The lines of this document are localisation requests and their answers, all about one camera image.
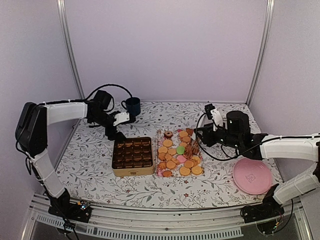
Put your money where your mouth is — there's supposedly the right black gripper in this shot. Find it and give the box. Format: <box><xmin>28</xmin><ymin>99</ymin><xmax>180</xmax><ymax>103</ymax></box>
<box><xmin>194</xmin><ymin>122</ymin><xmax>242</xmax><ymax>150</ymax></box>

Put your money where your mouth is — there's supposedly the gold cookie tin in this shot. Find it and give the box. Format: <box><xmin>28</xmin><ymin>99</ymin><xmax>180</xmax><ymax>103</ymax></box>
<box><xmin>111</xmin><ymin>137</ymin><xmax>155</xmax><ymax>177</ymax></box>

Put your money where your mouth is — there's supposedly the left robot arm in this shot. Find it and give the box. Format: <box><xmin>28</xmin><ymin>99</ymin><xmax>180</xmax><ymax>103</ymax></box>
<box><xmin>15</xmin><ymin>90</ymin><xmax>131</xmax><ymax>217</ymax></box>

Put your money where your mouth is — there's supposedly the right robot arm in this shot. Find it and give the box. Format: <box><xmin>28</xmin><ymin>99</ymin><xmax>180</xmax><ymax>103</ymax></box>
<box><xmin>194</xmin><ymin>109</ymin><xmax>320</xmax><ymax>218</ymax></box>

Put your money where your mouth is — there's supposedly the green macaron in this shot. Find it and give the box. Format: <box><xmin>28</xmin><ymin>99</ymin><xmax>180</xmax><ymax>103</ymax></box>
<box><xmin>176</xmin><ymin>146</ymin><xmax>185</xmax><ymax>155</ymax></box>

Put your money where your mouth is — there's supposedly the floral cookie tray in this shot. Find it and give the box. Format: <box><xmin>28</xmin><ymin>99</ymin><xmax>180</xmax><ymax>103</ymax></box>
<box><xmin>155</xmin><ymin>127</ymin><xmax>205</xmax><ymax>178</ymax></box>

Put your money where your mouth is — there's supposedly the chocolate sprinkle donut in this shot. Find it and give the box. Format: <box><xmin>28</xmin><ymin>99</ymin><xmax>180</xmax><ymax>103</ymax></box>
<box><xmin>164</xmin><ymin>131</ymin><xmax>173</xmax><ymax>139</ymax></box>

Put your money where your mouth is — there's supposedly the pink macaron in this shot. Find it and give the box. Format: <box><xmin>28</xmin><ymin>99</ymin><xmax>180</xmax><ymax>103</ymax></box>
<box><xmin>176</xmin><ymin>155</ymin><xmax>186</xmax><ymax>163</ymax></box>

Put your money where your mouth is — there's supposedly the dark blue mug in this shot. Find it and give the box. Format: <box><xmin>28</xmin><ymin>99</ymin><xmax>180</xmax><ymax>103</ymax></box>
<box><xmin>121</xmin><ymin>97</ymin><xmax>141</xmax><ymax>117</ymax></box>

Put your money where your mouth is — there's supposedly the round waffle cookie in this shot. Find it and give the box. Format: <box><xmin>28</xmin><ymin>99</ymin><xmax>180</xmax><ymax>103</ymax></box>
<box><xmin>190</xmin><ymin>165</ymin><xmax>203</xmax><ymax>176</ymax></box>
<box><xmin>179</xmin><ymin>166</ymin><xmax>191</xmax><ymax>176</ymax></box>

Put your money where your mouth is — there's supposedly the pink plate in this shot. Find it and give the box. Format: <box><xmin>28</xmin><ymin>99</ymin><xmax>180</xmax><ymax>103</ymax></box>
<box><xmin>232</xmin><ymin>158</ymin><xmax>273</xmax><ymax>195</ymax></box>

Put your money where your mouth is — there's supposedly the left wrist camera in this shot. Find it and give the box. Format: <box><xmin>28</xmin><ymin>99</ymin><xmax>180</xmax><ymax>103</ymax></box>
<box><xmin>113</xmin><ymin>112</ymin><xmax>136</xmax><ymax>127</ymax></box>

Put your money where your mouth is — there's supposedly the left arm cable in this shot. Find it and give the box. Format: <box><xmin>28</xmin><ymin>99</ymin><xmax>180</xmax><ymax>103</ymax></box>
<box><xmin>86</xmin><ymin>83</ymin><xmax>133</xmax><ymax>101</ymax></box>

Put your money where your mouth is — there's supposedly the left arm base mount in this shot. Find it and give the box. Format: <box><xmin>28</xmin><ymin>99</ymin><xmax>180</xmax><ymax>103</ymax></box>
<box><xmin>48</xmin><ymin>193</ymin><xmax>92</xmax><ymax>223</ymax></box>

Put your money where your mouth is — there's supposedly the aluminium front rail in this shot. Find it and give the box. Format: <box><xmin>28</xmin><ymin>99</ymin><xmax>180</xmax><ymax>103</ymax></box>
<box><xmin>21</xmin><ymin>194</ymin><xmax>314</xmax><ymax>240</ymax></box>

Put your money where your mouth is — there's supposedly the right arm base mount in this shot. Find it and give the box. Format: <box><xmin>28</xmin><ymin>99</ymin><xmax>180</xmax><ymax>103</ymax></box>
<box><xmin>240</xmin><ymin>200</ymin><xmax>285</xmax><ymax>223</ymax></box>

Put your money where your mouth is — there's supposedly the right frame post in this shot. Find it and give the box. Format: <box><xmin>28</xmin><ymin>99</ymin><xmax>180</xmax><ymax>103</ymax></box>
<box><xmin>245</xmin><ymin>0</ymin><xmax>275</xmax><ymax>106</ymax></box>

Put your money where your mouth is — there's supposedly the frame post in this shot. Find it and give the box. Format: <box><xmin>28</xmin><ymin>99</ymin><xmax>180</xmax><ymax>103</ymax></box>
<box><xmin>56</xmin><ymin>0</ymin><xmax>85</xmax><ymax>99</ymax></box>
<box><xmin>245</xmin><ymin>0</ymin><xmax>275</xmax><ymax>106</ymax></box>

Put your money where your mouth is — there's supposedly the left frame post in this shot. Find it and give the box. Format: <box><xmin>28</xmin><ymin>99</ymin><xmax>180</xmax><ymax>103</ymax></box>
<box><xmin>56</xmin><ymin>0</ymin><xmax>85</xmax><ymax>99</ymax></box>

